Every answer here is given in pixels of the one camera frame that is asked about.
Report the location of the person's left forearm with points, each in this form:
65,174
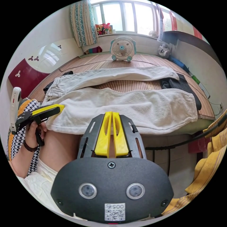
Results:
21,159

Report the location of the white and maroon cupboard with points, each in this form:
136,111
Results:
35,67

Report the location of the pile of clothes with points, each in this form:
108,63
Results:
182,85

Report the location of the teal patterned curtain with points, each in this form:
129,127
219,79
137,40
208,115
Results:
82,24

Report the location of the grey plush toy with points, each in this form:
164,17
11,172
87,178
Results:
163,50

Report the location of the blue bag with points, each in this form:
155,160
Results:
178,63

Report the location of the small white fan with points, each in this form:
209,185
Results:
153,34

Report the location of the bed with woven mat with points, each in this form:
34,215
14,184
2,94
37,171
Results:
124,84

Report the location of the black metal frame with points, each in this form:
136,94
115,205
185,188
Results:
186,141

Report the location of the white and teal table fan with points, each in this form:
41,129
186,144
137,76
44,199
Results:
122,47

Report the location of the person's left hand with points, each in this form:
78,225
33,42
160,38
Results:
32,133

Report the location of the window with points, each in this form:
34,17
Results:
129,16

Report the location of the colourful plush toys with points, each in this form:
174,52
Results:
103,28

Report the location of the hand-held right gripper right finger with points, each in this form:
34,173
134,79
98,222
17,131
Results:
121,138

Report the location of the white pants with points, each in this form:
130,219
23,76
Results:
124,108

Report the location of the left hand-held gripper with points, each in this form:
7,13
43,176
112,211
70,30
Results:
29,117

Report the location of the black garment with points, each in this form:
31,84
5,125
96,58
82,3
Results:
68,72

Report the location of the houndstooth cushion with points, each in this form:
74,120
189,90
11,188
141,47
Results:
29,105

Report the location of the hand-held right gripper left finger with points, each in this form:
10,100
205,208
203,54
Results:
103,136

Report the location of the yellow striped cloth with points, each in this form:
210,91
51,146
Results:
211,163

